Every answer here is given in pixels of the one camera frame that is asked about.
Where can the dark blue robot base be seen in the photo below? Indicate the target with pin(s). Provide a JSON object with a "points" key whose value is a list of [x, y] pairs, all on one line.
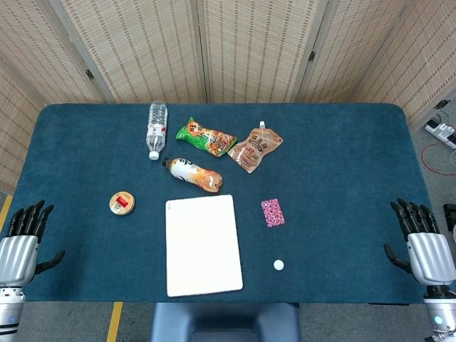
{"points": [[224, 322]]}

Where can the white power strip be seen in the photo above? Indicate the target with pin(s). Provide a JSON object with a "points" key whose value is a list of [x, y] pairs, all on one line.
{"points": [[441, 130]]}

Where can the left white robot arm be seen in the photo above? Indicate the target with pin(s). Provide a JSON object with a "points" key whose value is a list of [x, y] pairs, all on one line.
{"points": [[10, 310]]}

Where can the white rectangular board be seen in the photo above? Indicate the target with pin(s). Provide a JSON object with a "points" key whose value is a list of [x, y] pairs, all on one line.
{"points": [[203, 246]]}

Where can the pink patterned packet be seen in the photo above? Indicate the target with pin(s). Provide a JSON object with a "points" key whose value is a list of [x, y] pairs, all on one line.
{"points": [[273, 212]]}

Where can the black screen hinge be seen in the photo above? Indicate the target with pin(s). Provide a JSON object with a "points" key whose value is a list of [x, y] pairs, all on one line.
{"points": [[312, 56], [89, 75], [441, 104]]}

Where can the black equipment box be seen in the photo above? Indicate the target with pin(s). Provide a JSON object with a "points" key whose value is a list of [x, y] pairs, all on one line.
{"points": [[450, 221]]}

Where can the clear plastic water bottle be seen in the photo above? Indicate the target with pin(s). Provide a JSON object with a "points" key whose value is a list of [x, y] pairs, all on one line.
{"points": [[156, 132]]}

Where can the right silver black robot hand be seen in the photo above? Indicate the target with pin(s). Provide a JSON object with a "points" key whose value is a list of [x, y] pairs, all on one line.
{"points": [[429, 256]]}

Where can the green orange snack bag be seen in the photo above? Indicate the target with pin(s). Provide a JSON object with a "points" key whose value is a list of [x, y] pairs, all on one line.
{"points": [[206, 137]]}

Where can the blue felt table cover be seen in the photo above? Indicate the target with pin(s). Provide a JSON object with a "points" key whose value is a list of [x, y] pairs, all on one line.
{"points": [[338, 178]]}

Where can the small white ball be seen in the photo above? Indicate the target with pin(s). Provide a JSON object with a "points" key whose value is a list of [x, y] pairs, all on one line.
{"points": [[278, 264]]}

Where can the yellow floor tape strip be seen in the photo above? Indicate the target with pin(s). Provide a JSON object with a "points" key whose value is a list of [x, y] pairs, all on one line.
{"points": [[114, 322], [4, 212]]}

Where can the orange white tea bottle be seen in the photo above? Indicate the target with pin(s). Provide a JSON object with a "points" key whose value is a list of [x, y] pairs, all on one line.
{"points": [[194, 174]]}

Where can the brown spouted snack pouch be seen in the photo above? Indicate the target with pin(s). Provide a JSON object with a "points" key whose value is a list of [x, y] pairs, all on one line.
{"points": [[254, 147]]}

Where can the bamboo folding screen panel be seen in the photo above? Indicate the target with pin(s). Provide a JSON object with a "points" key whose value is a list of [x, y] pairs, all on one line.
{"points": [[139, 50], [349, 53], [256, 50], [16, 135], [39, 50], [424, 64]]}

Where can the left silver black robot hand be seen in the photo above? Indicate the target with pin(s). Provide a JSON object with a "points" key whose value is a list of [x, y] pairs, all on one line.
{"points": [[18, 256]]}

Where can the round gold red tin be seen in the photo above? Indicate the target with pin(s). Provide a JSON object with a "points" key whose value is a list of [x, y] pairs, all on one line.
{"points": [[122, 203]]}

